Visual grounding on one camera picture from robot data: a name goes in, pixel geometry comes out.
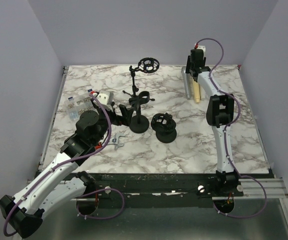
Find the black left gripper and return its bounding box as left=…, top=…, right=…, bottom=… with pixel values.
left=92, top=102, right=134, bottom=145

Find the silver grey microphone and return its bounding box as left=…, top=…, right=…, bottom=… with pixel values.
left=181, top=66, right=192, bottom=100

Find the black round-base clip stand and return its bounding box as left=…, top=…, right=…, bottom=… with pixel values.
left=129, top=91, right=150, bottom=134

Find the beige microphone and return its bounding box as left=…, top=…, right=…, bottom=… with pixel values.
left=189, top=76, right=201, bottom=104

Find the black tripod shock mount stand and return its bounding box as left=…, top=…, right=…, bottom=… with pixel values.
left=122, top=56, right=160, bottom=101

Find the white microphone silver mesh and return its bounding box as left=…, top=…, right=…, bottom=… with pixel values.
left=199, top=85, right=206, bottom=101

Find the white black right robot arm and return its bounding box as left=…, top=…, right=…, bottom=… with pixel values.
left=185, top=46, right=239, bottom=196

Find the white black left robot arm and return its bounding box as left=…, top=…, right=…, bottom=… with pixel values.
left=0, top=102, right=133, bottom=239

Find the clear plastic screw box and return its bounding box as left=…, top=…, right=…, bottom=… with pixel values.
left=64, top=89, right=98, bottom=121

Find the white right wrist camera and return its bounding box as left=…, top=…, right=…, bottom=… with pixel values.
left=194, top=44, right=206, bottom=53

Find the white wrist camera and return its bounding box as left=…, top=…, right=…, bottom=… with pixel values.
left=96, top=90, right=114, bottom=106
left=194, top=44, right=206, bottom=53

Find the orange handled adjustable wrench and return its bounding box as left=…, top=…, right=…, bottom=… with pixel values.
left=95, top=133, right=125, bottom=150

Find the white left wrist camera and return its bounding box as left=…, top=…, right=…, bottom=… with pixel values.
left=96, top=90, right=114, bottom=106

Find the black shock mount round stand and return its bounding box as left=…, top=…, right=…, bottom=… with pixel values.
left=151, top=113, right=177, bottom=144

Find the black front mounting rail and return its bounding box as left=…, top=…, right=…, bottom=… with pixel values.
left=35, top=171, right=276, bottom=210

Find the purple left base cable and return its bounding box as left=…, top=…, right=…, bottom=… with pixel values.
left=76, top=187, right=126, bottom=221

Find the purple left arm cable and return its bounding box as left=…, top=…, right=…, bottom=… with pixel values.
left=4, top=92, right=112, bottom=237

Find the aluminium extrusion rail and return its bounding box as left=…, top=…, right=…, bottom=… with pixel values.
left=208, top=178, right=288, bottom=201

